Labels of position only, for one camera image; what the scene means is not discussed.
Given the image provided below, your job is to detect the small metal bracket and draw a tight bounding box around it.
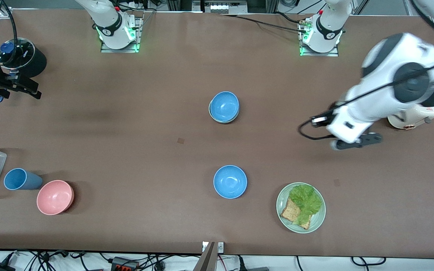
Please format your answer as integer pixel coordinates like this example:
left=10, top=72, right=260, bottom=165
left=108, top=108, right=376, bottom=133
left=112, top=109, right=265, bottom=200
left=202, top=242, right=225, bottom=253

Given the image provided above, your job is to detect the blue bowl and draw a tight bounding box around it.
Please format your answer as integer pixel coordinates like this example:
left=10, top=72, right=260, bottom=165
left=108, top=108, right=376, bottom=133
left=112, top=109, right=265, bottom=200
left=209, top=91, right=240, bottom=122
left=213, top=165, right=248, bottom=199

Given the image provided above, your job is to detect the black pot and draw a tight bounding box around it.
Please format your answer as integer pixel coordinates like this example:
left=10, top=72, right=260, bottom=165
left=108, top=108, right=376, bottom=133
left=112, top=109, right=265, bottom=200
left=0, top=38, right=47, bottom=79

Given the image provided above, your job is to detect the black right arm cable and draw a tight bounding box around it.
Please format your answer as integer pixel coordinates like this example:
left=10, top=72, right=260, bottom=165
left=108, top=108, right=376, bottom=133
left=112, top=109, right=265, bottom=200
left=0, top=0, right=18, bottom=72

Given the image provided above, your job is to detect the pale green plate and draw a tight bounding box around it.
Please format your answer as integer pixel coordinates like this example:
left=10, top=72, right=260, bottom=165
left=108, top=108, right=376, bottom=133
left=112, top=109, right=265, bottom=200
left=276, top=182, right=326, bottom=234

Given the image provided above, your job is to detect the black looped cable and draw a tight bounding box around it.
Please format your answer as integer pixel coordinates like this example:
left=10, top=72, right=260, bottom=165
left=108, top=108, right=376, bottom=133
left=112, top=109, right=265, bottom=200
left=350, top=257, right=387, bottom=266

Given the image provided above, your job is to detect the brown toast slice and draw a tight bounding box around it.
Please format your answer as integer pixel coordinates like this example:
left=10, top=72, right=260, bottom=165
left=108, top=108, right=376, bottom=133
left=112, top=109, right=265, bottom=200
left=280, top=197, right=312, bottom=230

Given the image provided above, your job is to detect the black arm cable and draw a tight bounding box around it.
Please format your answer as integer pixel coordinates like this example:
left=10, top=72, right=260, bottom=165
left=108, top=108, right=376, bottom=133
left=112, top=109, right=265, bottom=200
left=298, top=0, right=434, bottom=141
left=0, top=0, right=18, bottom=72

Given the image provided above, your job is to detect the cream white appliance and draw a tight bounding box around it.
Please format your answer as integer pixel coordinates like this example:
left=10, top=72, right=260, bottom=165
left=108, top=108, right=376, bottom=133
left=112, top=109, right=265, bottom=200
left=387, top=104, right=434, bottom=131

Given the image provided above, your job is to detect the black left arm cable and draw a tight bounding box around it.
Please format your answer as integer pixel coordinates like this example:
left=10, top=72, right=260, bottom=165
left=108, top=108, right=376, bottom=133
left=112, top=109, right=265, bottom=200
left=298, top=0, right=434, bottom=141

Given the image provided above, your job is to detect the grey camera pole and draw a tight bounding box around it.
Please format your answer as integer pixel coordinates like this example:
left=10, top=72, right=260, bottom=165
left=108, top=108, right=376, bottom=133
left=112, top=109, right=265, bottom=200
left=193, top=242, right=217, bottom=271

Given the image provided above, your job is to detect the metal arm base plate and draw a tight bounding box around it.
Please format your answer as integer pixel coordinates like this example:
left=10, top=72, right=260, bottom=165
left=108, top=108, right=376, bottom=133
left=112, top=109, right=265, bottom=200
left=100, top=17, right=143, bottom=53
left=299, top=18, right=340, bottom=57

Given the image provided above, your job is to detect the white power strip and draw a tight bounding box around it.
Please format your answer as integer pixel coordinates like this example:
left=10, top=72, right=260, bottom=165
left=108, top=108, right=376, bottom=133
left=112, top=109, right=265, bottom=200
left=119, top=0, right=154, bottom=11

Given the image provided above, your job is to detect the pink bowl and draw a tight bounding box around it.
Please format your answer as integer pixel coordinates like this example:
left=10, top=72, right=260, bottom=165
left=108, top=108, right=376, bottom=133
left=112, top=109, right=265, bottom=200
left=37, top=180, right=75, bottom=216

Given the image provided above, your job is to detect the blue cup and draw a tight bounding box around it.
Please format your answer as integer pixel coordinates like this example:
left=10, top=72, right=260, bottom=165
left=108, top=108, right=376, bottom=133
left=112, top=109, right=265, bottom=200
left=4, top=168, right=44, bottom=190

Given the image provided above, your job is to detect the glass lid blue knob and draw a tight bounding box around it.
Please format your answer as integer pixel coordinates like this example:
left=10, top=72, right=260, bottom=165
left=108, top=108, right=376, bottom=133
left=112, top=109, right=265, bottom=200
left=0, top=38, right=36, bottom=70

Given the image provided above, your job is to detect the black table cable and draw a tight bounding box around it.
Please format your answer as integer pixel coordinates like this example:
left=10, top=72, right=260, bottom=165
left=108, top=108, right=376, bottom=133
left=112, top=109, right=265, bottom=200
left=273, top=11, right=308, bottom=24
left=220, top=14, right=308, bottom=33

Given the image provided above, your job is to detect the green lettuce leaf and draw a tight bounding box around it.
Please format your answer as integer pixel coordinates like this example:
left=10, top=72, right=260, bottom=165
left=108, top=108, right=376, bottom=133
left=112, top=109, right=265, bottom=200
left=289, top=184, right=323, bottom=226

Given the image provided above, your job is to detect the black red power device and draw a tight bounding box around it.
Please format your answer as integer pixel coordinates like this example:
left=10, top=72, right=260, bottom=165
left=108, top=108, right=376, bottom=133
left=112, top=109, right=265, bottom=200
left=111, top=257, right=139, bottom=271

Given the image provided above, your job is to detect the pale green bowl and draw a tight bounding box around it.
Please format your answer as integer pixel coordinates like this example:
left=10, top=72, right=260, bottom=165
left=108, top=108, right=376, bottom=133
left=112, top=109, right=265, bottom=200
left=208, top=104, right=240, bottom=124

